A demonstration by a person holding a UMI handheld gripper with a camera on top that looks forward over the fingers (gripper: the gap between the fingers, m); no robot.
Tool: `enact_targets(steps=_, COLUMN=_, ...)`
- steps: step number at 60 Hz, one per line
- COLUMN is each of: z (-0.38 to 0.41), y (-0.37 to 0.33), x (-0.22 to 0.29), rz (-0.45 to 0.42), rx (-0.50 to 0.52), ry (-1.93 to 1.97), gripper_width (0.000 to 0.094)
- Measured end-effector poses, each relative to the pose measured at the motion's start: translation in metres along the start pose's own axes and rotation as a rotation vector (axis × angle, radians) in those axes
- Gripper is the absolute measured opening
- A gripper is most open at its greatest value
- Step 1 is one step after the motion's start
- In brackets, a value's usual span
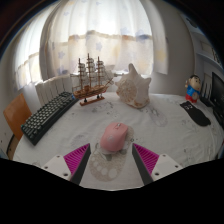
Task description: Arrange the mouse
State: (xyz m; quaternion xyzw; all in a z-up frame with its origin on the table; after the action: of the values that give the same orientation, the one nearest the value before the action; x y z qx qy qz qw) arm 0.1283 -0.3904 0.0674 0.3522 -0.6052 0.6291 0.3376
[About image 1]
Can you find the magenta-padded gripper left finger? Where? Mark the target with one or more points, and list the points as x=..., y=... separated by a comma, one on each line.
x=77, y=156

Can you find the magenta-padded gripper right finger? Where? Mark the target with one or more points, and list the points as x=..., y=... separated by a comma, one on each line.
x=146, y=157

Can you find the pink computer mouse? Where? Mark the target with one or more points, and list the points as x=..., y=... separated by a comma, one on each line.
x=114, y=136

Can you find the white printed tablecloth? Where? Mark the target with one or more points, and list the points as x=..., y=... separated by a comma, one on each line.
x=160, y=143

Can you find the black computer keyboard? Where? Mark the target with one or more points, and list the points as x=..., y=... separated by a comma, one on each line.
x=46, y=116

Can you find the wooden model sailing ship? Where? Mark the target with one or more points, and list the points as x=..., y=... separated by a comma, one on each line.
x=88, y=90

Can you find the large white conch shell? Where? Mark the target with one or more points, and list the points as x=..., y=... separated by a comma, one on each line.
x=133, y=88

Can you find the white radiator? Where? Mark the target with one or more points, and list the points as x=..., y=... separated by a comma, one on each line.
x=50, y=88

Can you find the wooden chair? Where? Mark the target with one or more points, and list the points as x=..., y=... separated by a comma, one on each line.
x=16, y=115

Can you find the cartoon boy figurine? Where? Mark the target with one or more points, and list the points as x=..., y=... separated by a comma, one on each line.
x=192, y=90

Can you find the black router with antennas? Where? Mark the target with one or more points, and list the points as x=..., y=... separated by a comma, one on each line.
x=206, y=98

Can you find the black computer monitor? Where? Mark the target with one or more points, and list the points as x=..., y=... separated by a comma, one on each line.
x=218, y=91

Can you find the white star-print curtain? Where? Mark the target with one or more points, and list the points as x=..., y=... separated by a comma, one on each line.
x=100, y=36

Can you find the white wall shelf unit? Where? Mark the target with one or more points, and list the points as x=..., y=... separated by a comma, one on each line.
x=208, y=50

